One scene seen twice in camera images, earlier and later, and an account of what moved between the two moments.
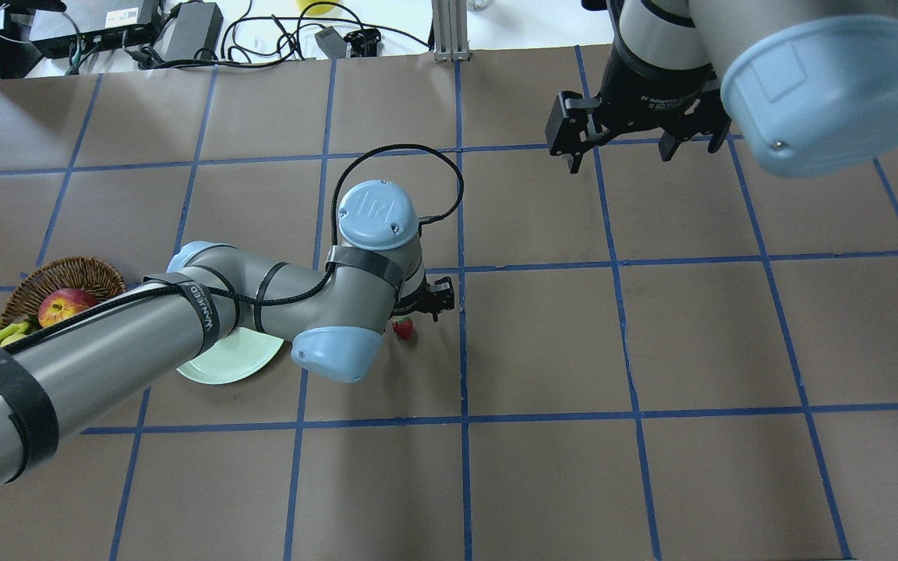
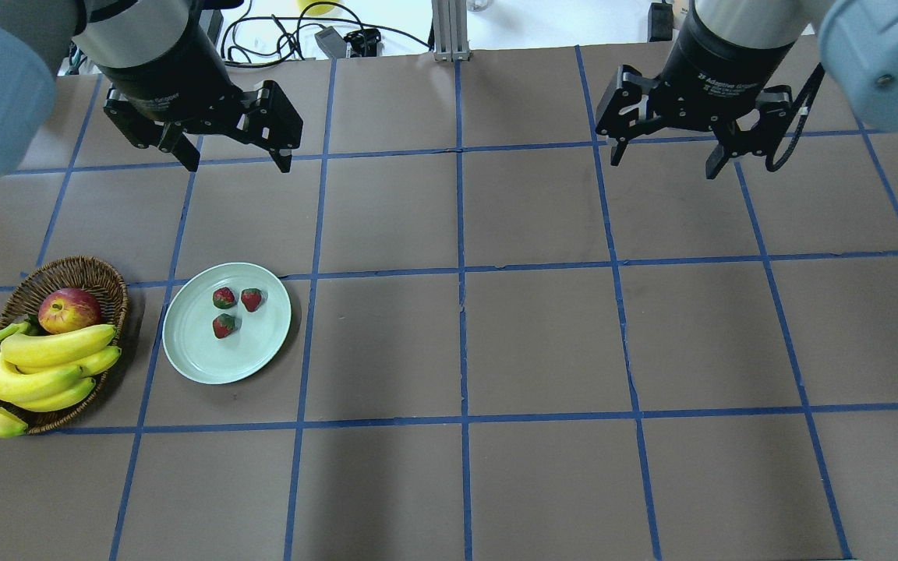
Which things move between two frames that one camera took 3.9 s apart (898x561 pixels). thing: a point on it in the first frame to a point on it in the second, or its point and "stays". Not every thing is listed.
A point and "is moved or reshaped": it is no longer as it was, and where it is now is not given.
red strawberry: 403,327 is moved or reshaped
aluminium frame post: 450,23 stays
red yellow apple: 63,303 stays
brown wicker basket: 88,273 stays
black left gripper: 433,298 to 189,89
